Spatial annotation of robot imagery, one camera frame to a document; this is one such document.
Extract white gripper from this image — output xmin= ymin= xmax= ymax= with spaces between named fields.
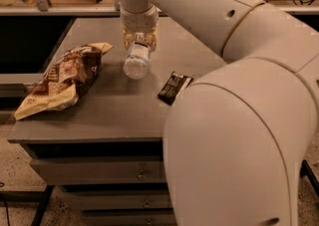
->
xmin=120 ymin=6 xmax=159 ymax=52

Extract blue plastic water bottle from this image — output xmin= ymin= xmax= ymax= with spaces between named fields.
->
xmin=123 ymin=41 xmax=151 ymax=80

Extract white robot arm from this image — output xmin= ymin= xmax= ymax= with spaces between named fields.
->
xmin=148 ymin=0 xmax=318 ymax=226

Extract brown chip bag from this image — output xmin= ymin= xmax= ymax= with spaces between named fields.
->
xmin=14 ymin=43 xmax=112 ymax=120

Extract black snack bar wrapper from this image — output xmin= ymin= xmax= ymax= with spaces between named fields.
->
xmin=158 ymin=72 xmax=193 ymax=106

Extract grey drawer cabinet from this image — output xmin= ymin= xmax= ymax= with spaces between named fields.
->
xmin=9 ymin=17 xmax=224 ymax=226

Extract black floor stand bar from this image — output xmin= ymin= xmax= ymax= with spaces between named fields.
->
xmin=0 ymin=185 xmax=54 ymax=226

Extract black frame leg right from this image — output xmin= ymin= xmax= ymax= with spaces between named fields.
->
xmin=300 ymin=160 xmax=319 ymax=197

